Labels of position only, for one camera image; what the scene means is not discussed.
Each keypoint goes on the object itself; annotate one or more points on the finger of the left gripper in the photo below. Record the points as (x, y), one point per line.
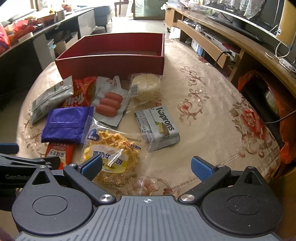
(9, 148)

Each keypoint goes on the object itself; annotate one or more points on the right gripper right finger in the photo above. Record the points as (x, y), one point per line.
(210, 177)

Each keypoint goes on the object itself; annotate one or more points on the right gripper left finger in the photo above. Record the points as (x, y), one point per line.
(80, 178)

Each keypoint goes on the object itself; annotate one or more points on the red spicy strip packet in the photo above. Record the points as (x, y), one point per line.
(62, 150)

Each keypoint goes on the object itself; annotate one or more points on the yellow waffle pastry packet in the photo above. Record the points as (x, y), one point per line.
(124, 155)

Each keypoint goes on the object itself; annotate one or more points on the purple snack packet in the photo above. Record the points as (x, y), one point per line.
(67, 125)

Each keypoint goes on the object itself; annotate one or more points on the sausage packet white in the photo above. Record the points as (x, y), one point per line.
(110, 101)

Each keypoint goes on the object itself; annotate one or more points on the grey green snack packet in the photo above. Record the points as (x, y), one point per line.
(51, 99)

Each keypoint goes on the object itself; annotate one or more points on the grey Kaprons wafer packet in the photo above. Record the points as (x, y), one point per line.
(158, 127)

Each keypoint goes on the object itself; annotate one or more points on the orange red chip bag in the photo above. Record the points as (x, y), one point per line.
(84, 91)

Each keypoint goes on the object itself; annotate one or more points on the red plastic bag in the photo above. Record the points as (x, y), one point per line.
(275, 105)

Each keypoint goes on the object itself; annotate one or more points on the clear packaged cream cake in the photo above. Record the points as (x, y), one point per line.
(145, 87)

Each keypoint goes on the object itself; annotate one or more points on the white storage bin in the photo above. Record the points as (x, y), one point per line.
(49, 49)

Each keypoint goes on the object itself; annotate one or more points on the dark long side table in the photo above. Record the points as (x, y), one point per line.
(23, 62)

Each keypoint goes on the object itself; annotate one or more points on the cardboard box under table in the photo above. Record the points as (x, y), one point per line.
(66, 43)

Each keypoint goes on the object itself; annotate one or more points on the red cardboard box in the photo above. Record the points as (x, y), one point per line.
(113, 54)

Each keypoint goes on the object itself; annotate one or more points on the wooden TV stand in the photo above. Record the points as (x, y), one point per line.
(252, 56)

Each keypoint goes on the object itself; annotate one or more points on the blue white box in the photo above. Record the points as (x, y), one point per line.
(197, 47)

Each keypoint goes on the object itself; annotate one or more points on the white paper bag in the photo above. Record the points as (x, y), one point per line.
(174, 33)

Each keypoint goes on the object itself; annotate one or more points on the grey sofa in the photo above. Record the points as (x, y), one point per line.
(102, 15)

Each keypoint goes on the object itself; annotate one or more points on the black curved television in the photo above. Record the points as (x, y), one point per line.
(276, 18)

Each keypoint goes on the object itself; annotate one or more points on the white lace cover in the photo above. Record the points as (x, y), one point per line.
(249, 7)

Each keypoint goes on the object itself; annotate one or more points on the glass sliding door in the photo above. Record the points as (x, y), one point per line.
(148, 9)

